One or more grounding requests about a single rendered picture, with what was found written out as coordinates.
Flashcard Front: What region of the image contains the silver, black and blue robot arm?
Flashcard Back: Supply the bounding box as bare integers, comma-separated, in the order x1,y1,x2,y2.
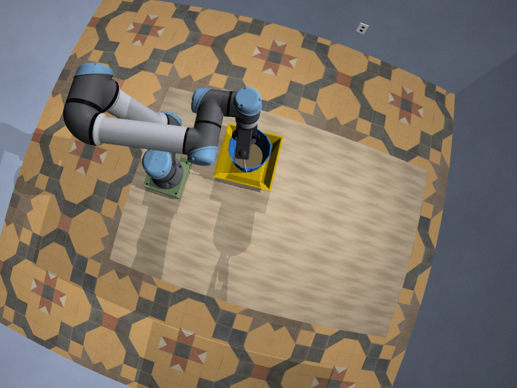
63,63,262,189

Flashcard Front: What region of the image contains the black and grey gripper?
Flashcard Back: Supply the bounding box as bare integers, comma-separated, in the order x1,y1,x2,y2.
232,124,260,145

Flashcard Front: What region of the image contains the yellow square tray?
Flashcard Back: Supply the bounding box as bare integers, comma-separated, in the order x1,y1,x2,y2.
214,124,283,191

